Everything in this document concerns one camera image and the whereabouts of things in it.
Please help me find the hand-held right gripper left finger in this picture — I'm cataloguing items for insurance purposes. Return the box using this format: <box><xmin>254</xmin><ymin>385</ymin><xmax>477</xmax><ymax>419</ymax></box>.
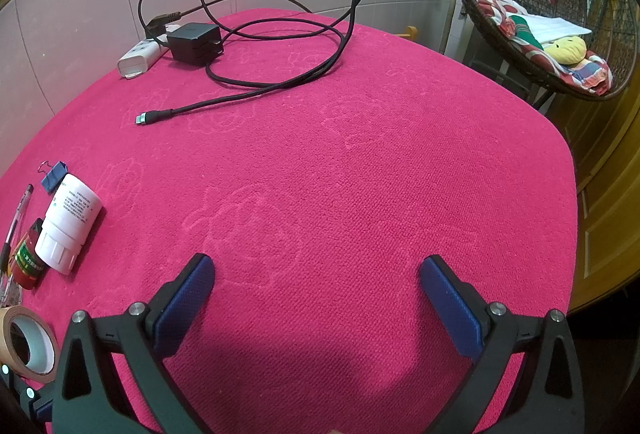
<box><xmin>52</xmin><ymin>253</ymin><xmax>217</xmax><ymax>434</ymax></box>

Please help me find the pink tablecloth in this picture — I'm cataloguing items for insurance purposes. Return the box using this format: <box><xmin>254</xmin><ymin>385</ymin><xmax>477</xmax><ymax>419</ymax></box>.
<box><xmin>0</xmin><ymin>6</ymin><xmax>576</xmax><ymax>434</ymax></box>

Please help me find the white power plug block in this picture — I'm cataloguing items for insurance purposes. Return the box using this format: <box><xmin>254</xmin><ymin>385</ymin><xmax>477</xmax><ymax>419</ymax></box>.
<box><xmin>117</xmin><ymin>36</ymin><xmax>171</xmax><ymax>79</ymax></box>

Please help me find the yellow plush toy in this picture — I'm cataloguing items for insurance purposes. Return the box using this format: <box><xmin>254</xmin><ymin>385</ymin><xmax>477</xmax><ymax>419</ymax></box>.
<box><xmin>544</xmin><ymin>35</ymin><xmax>587</xmax><ymax>64</ymax></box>

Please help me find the white folded cloth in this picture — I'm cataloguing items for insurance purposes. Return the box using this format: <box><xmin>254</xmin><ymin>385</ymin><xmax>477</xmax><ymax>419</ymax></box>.
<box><xmin>525</xmin><ymin>16</ymin><xmax>593</xmax><ymax>39</ymax></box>

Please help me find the red lighter with green label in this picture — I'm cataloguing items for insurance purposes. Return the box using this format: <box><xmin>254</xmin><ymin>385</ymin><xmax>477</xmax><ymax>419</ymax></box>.
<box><xmin>9</xmin><ymin>219</ymin><xmax>51</xmax><ymax>289</ymax></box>

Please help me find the white plastic bottle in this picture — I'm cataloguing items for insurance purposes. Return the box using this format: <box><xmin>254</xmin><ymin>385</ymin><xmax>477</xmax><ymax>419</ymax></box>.
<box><xmin>34</xmin><ymin>174</ymin><xmax>103</xmax><ymax>276</ymax></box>

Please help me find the brown tape roll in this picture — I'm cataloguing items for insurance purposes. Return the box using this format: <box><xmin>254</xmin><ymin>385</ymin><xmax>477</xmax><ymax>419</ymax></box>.
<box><xmin>1</xmin><ymin>305</ymin><xmax>61</xmax><ymax>385</ymax></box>

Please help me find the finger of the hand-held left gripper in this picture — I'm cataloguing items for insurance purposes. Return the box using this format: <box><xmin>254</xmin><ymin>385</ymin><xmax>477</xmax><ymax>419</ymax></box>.
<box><xmin>0</xmin><ymin>361</ymin><xmax>55</xmax><ymax>425</ymax></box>

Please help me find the thin black power cord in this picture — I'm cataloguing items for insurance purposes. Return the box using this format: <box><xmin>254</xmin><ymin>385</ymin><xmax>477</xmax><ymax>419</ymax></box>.
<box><xmin>137</xmin><ymin>0</ymin><xmax>316</xmax><ymax>39</ymax></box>

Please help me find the black charger adapter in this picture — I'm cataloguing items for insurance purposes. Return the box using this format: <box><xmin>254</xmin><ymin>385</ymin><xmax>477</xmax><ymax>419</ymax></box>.
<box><xmin>166</xmin><ymin>22</ymin><xmax>223</xmax><ymax>67</ymax></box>

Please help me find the patterned seat cushion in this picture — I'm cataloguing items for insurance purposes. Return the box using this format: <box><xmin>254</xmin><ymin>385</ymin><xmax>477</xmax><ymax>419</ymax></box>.
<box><xmin>470</xmin><ymin>0</ymin><xmax>613</xmax><ymax>94</ymax></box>

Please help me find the clear black ink pen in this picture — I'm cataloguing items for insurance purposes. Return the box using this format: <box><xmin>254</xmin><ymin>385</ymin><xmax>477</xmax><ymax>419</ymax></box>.
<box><xmin>0</xmin><ymin>184</ymin><xmax>35</xmax><ymax>275</ymax></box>

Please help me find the yellow wooden door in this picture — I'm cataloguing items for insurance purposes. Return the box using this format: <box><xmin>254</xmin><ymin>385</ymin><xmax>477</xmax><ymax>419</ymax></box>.
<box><xmin>565</xmin><ymin>0</ymin><xmax>640</xmax><ymax>315</ymax></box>

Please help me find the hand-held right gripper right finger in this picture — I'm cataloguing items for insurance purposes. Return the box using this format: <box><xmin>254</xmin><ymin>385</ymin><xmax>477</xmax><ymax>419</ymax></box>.
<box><xmin>419</xmin><ymin>255</ymin><xmax>586</xmax><ymax>434</ymax></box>

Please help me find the blue binder clip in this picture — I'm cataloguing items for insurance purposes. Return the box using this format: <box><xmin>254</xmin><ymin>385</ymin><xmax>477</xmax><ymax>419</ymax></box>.
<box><xmin>37</xmin><ymin>160</ymin><xmax>69</xmax><ymax>193</ymax></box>

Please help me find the thick black charging cable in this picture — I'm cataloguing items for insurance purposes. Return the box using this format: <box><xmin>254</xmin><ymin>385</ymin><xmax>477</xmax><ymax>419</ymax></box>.
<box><xmin>134</xmin><ymin>0</ymin><xmax>373</xmax><ymax>127</ymax></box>

